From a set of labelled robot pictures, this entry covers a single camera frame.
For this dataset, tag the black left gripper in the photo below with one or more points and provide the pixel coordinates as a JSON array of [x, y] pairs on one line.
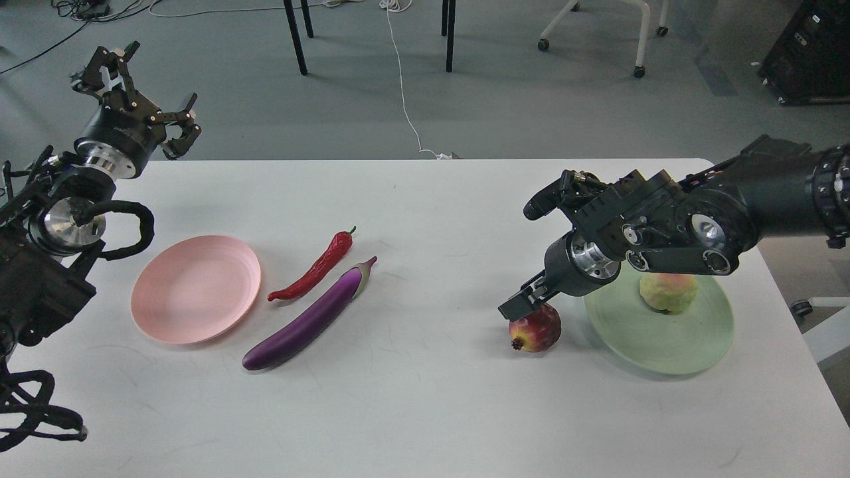
[[113, 140]]

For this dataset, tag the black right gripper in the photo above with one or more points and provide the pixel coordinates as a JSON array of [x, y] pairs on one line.
[[572, 266]]

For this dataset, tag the red pomegranate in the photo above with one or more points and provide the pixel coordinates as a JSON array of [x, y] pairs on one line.
[[538, 331]]

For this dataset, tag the green yellow fruit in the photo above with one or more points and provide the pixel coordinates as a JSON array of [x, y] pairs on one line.
[[669, 293]]

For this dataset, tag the purple eggplant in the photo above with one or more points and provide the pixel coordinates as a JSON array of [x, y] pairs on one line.
[[289, 341]]

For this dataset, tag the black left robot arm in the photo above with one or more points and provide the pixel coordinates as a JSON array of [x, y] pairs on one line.
[[60, 217]]

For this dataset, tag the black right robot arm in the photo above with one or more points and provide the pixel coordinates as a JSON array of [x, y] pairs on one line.
[[699, 225]]

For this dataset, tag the green plate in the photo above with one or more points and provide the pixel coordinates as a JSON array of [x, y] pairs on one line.
[[673, 344]]

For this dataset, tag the pink plate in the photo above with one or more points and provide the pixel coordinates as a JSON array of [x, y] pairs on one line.
[[196, 290]]

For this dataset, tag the red chili pepper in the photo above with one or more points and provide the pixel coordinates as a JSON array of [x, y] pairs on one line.
[[337, 249]]

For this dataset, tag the white chair base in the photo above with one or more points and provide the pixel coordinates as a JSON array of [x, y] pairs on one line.
[[631, 24]]

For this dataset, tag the black table legs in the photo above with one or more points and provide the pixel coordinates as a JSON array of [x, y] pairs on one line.
[[377, 34]]

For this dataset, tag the black equipment case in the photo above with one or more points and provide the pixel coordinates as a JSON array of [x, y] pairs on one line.
[[809, 62]]

